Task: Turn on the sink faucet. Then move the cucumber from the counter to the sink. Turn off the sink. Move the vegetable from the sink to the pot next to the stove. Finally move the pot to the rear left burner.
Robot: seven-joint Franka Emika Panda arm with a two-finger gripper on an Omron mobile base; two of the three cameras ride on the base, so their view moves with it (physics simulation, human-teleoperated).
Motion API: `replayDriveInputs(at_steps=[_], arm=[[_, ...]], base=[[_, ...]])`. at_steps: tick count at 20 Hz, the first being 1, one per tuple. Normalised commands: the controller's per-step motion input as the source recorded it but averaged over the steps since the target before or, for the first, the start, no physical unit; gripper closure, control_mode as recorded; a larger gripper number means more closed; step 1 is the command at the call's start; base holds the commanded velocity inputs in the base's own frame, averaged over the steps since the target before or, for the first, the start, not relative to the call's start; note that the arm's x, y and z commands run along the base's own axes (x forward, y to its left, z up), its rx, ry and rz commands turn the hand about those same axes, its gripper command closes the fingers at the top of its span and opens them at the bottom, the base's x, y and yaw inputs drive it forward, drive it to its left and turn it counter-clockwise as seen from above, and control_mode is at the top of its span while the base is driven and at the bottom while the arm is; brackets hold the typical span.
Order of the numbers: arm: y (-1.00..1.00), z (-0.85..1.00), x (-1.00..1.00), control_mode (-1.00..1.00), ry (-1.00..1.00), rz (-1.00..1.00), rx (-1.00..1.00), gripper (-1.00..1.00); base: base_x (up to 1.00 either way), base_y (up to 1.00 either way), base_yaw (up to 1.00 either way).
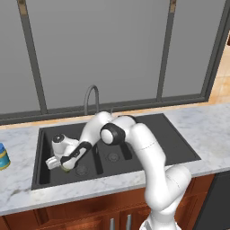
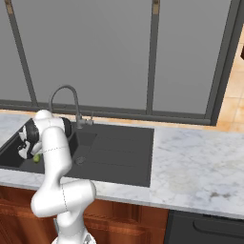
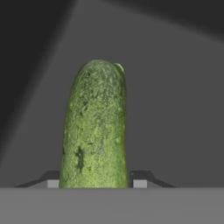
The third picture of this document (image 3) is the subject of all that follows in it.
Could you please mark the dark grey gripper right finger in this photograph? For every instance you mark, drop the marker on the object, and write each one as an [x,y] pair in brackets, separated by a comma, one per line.
[143,178]

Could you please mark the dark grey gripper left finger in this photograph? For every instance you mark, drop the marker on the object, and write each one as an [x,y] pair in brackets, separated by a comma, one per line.
[48,178]

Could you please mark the green cucumber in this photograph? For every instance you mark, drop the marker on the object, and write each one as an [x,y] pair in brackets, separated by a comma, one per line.
[96,131]

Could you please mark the grey sink basin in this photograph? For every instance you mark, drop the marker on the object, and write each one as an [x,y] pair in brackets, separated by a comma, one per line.
[175,102]

